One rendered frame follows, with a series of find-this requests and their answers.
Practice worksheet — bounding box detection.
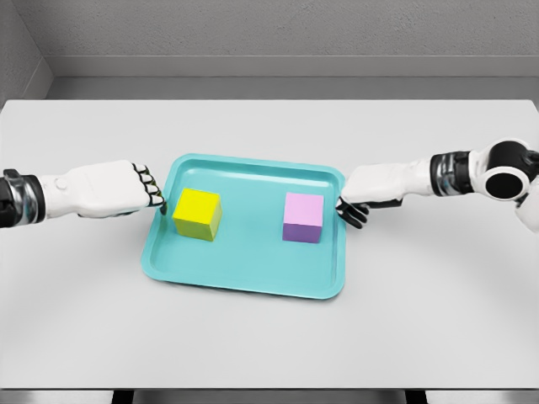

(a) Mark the yellow cube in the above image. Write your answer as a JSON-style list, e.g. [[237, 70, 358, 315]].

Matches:
[[172, 188, 223, 242]]

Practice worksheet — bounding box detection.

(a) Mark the pink cube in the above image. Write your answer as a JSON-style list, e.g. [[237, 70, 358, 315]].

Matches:
[[281, 191, 325, 244]]

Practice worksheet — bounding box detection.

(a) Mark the teal plastic tray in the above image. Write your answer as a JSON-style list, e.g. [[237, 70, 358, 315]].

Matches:
[[139, 152, 347, 300]]

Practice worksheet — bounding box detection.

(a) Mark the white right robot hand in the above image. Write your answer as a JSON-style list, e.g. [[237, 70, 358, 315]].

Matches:
[[334, 163, 406, 230]]

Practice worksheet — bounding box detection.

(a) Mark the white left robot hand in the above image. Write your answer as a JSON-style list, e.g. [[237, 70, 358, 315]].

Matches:
[[73, 159, 167, 219]]

